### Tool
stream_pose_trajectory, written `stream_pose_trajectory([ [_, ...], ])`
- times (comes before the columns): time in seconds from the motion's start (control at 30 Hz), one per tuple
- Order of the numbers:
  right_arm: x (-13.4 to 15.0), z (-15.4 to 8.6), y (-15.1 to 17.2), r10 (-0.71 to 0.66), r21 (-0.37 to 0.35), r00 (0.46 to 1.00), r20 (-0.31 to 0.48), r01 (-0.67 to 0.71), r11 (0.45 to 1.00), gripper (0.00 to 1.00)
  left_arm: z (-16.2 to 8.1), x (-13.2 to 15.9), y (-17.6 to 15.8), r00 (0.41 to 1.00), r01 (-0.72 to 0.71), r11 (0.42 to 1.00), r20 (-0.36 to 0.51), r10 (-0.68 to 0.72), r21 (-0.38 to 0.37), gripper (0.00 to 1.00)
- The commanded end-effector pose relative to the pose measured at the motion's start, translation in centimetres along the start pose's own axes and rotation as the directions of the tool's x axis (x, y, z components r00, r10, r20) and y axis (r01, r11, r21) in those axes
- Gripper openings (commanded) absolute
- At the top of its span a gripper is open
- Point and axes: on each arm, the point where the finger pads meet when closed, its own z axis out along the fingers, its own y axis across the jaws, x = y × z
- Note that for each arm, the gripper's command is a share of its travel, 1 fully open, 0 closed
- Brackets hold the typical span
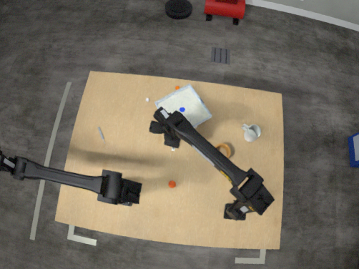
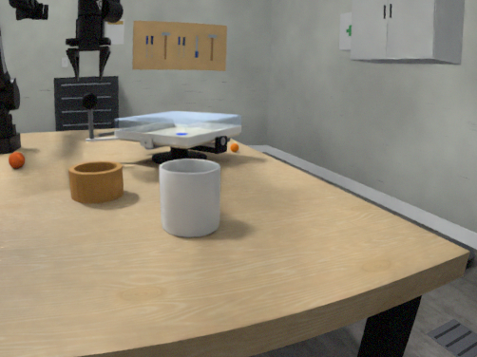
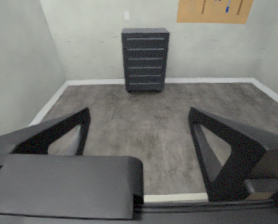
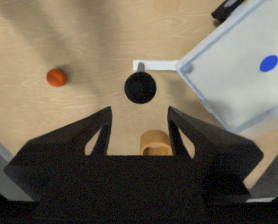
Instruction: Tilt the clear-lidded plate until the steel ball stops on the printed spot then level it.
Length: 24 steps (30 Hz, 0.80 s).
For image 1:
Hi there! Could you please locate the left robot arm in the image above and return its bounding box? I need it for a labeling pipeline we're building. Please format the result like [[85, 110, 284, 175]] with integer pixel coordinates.
[[0, 154, 142, 206]]

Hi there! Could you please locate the white ceramic mug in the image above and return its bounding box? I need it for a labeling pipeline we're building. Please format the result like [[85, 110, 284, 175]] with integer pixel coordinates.
[[241, 124, 261, 142]]

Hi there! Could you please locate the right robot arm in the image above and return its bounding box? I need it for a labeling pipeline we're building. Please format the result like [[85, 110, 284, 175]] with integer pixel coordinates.
[[149, 107, 275, 221]]

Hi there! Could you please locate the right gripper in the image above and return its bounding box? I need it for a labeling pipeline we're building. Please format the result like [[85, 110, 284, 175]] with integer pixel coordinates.
[[164, 136, 181, 148]]

